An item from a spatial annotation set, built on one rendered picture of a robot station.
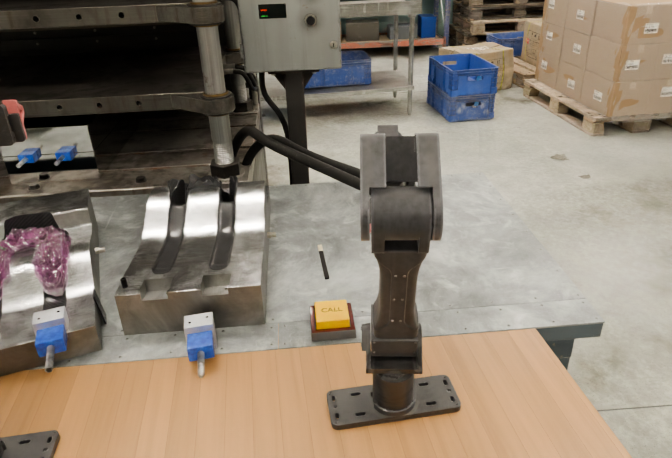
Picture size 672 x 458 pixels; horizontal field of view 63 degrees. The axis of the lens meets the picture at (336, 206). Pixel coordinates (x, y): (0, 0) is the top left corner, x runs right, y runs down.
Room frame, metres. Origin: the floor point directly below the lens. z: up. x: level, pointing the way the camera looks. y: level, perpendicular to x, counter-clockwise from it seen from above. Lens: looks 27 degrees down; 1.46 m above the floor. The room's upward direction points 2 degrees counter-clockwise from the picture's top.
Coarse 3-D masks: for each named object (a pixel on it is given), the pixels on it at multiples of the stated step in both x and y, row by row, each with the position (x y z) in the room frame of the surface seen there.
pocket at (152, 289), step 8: (144, 280) 0.85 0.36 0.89; (152, 280) 0.86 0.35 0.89; (160, 280) 0.86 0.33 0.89; (168, 280) 0.86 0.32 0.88; (144, 288) 0.85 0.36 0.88; (152, 288) 0.85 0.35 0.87; (160, 288) 0.86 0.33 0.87; (168, 288) 0.86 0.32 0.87; (144, 296) 0.84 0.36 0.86; (152, 296) 0.84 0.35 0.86; (160, 296) 0.84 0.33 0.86
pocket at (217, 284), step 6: (204, 276) 0.86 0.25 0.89; (210, 276) 0.86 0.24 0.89; (216, 276) 0.86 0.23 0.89; (222, 276) 0.86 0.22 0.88; (228, 276) 0.86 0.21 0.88; (204, 282) 0.86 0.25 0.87; (210, 282) 0.86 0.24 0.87; (216, 282) 0.86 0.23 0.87; (222, 282) 0.86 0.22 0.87; (228, 282) 0.86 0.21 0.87; (204, 288) 0.86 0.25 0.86; (210, 288) 0.86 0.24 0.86; (216, 288) 0.86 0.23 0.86; (222, 288) 0.86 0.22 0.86; (204, 294) 0.82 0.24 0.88; (210, 294) 0.82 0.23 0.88; (216, 294) 0.82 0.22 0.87; (222, 294) 0.82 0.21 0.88
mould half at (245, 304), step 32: (160, 192) 1.14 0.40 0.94; (192, 192) 1.14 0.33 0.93; (256, 192) 1.13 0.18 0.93; (160, 224) 1.05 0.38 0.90; (192, 224) 1.05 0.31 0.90; (256, 224) 1.05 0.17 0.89; (192, 256) 0.94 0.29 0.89; (256, 256) 0.93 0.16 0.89; (128, 288) 0.83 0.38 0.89; (192, 288) 0.82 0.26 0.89; (256, 288) 0.82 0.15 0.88; (128, 320) 0.81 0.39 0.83; (160, 320) 0.81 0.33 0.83; (224, 320) 0.82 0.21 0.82; (256, 320) 0.82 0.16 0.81
